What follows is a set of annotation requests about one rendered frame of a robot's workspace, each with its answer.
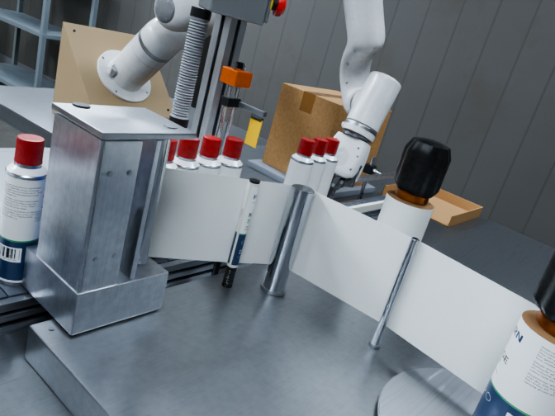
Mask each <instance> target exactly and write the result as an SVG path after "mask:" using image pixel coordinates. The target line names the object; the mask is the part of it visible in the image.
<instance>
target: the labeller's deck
mask: <svg viewBox="0 0 555 416"><path fill-rule="evenodd" d="M267 270H268V264H259V263H256V264H254V265H250V266H247V267H242V268H238V269H236V274H235V278H234V280H233V286H232V287H231V288H225V287H223V285H221V283H222V282H223V279H224V278H223V277H224V275H225V273H224V272H223V273H220V274H217V275H214V276H210V277H205V278H202V279H199V280H195V281H190V282H187V283H183V284H181V285H177V286H172V287H169V288H165V292H164V298H163V303H162V306H161V308H160V309H157V310H152V311H150V312H147V313H144V314H139V315H136V316H134V317H130V318H128V319H123V320H120V321H117V322H115V323H111V324H107V325H104V326H101V327H98V328H95V329H90V330H88V331H85V332H82V333H77V334H75V335H70V334H69V333H68V332H67V331H66V330H65V329H64V328H63V327H62V326H61V325H60V324H59V323H58V322H57V321H56V320H55V319H51V320H47V321H45V322H41V323H38V324H33V325H30V326H29V328H28V335H27V342H26V355H25V358H26V360H27V361H28V362H29V363H30V364H31V365H32V366H33V368H34V369H35V370H36V371H37V372H38V374H39V375H40V376H41V377H42V379H43V380H44V381H45V382H46V384H47V385H48V386H49V387H50V388H51V389H52V390H53V391H54V392H55V394H56V395H57V396H58V397H59V399H60V400H61V401H62V402H63V403H64V405H65V406H66V407H67V408H68V409H69V411H70V412H71V413H72V414H73V416H377V404H378V400H379V397H380V394H381V392H382V389H383V388H384V386H385V384H386V383H387V382H388V381H389V380H390V379H391V378H393V377H394V376H396V375H398V374H400V373H402V372H404V371H409V370H413V369H419V368H441V369H446V368H445V367H443V366H442V365H440V364H439V363H437V362H436V361H435V360H434V359H432V358H431V357H429V356H428V355H426V354H425V353H423V352H422V351H421V350H419V349H418V348H417V347H415V346H414V345H412V344H411V343H409V342H407V341H406V340H405V339H404V338H402V337H401V336H400V335H398V334H397V333H395V332H393V331H392V330H391V329H389V328H388V327H387V326H386V327H385V330H384V333H383V335H382V338H381V341H380V344H381V348H380V349H373V348H371V347H369V345H368V341H369V340H370V339H372V338H373V336H374V334H375V331H376V329H377V326H378V323H379V322H378V321H377V320H375V319H373V318H372V317H370V316H368V315H366V314H364V313H363V312H362V311H360V310H357V309H356V308H354V307H353V306H351V305H349V304H347V303H346V302H344V301H342V300H341V299H339V298H337V297H335V296H334V295H331V294H330V293H329V292H327V291H325V290H323V289H321V288H319V287H318V286H316V285H315V284H313V283H311V282H309V281H308V280H306V279H305V278H303V277H300V276H299V275H297V274H296V273H294V272H292V271H290V273H289V277H288V279H287V284H286V288H287V292H286V294H285V295H281V296H275V295H269V294H268V293H266V292H264V291H263V290H262V289H261V287H260V284H261V282H262V281H264V278H265V276H266V272H267Z"/></svg>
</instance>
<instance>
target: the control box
mask: <svg viewBox="0 0 555 416"><path fill-rule="evenodd" d="M198 4H199V6H200V7H202V8H204V9H206V10H208V11H210V12H214V13H217V14H221V15H223V16H227V17H232V18H235V19H238V20H241V21H247V22H250V23H253V24H256V25H259V26H262V25H263V24H264V23H267V22H268V16H269V13H270V11H271V9H272V5H273V0H199V3H198Z"/></svg>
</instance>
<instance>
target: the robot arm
mask: <svg viewBox="0 0 555 416"><path fill-rule="evenodd" d="M343 1H344V15H345V21H346V29H347V37H348V41H347V45H346V48H345V50H344V54H343V57H342V59H341V63H340V70H339V80H340V90H341V97H342V102H343V106H344V109H345V111H346V113H347V114H348V116H347V118H346V120H345V121H343V122H342V128H343V129H344V130H342V132H339V131H338V133H337V134H336V135H335V136H334V138H336V139H338V140H339V141H340V143H339V147H338V150H337V154H336V155H335V156H336V157H337V159H338V160H339V161H338V163H337V166H336V169H335V171H334V176H333V179H332V182H331V184H330V189H329V191H328V194H327V197H328V198H330V199H332V198H333V196H334V194H335V192H336V190H339V189H340V188H341V187H354V183H355V182H356V181H357V180H358V178H359V177H360V175H361V173H362V171H363V168H364V166H365V163H366V162H367V159H368V155H369V152H370V148H371V146H370V144H372V143H373V141H374V140H375V138H376V136H377V133H378V131H379V130H380V128H381V126H382V123H383V122H384V120H385V119H386V117H387V114H388V112H389V110H390V109H391V106H392V104H393V103H394V101H395V100H396V97H397V95H398V93H399V91H400V90H401V85H400V84H399V83H398V82H397V81H396V80H395V79H394V78H392V77H391V76H389V75H387V74H384V73H381V72H377V71H373V72H371V73H370V68H371V63H372V59H373V57H374V55H375V54H376V53H377V52H378V51H379V50H380V49H381V48H382V46H383V44H384V41H385V23H384V12H383V1H382V0H343ZM198 3H199V0H156V1H155V4H154V13H155V15H156V18H154V19H152V20H151V21H149V22H148V23H147V24H146V25H145V26H144V27H143V28H142V29H141V30H140V31H139V32H138V33H137V35H136V36H135V37H134V38H133V39H132V40H131V41H130V42H129V43H128V44H127V45H126V47H125V48H124V49H123V50H122V51H119V50H108V51H106V52H104V53H103V54H102V55H101V56H100V57H99V59H98V61H97V72H98V76H99V78H100V79H101V81H102V83H103V85H104V86H105V87H106V88H107V90H108V91H109V92H110V93H112V94H113V95H114V96H116V97H118V98H119V99H121V100H123V101H125V102H130V103H138V102H142V101H143V100H145V99H146V98H147V97H148V96H149V94H150V90H151V84H150V79H151V78H152V77H153V76H154V75H155V74H156V73H157V72H158V71H159V70H160V69H161V68H162V67H163V66H164V65H165V64H166V63H167V62H168V61H169V60H170V59H171V58H173V57H174V56H175V55H176V54H177V53H178V52H179V51H181V50H184V48H185V44H186V43H185V42H187V41H186V39H187V37H186V36H187V34H188V32H187V31H189V29H188V28H189V25H190V24H189V22H190V21H189V20H191V17H190V12H191V8H192V6H194V7H200V6H199V4H198ZM201 8H202V7H201ZM215 18H216V13H214V12H213V13H212V14H211V20H210V21H209V22H208V23H207V24H208V26H207V29H206V30H207V31H206V34H205V36H206V37H204V38H205V39H206V38H207V37H208V36H210V35H211V33H212V30H213V26H214V22H215ZM369 143H370V144H369ZM335 176H336V178H334V177H335ZM345 180H346V181H345Z"/></svg>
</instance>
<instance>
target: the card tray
mask: <svg viewBox="0 0 555 416"><path fill-rule="evenodd" d="M396 189H397V185H396V184H391V185H385V186H384V189H383V191H382V196H383V195H386V194H387V192H388V191H390V190H395V191H396ZM429 202H430V203H431V204H432V205H433V206H434V210H433V213H432V215H431V217H430V219H432V220H434V221H436V222H438V223H440V224H442V225H445V226H447V227H450V226H453V225H457V224H460V223H462V222H465V221H468V220H472V219H475V218H477V217H479V216H480V214H481V211H482V209H483V207H482V206H479V205H477V204H475V203H472V202H470V201H467V200H465V199H463V198H461V197H459V196H455V195H454V194H452V193H449V192H447V191H444V190H442V189H440V190H439V192H438V193H437V194H436V195H435V196H433V197H432V198H429Z"/></svg>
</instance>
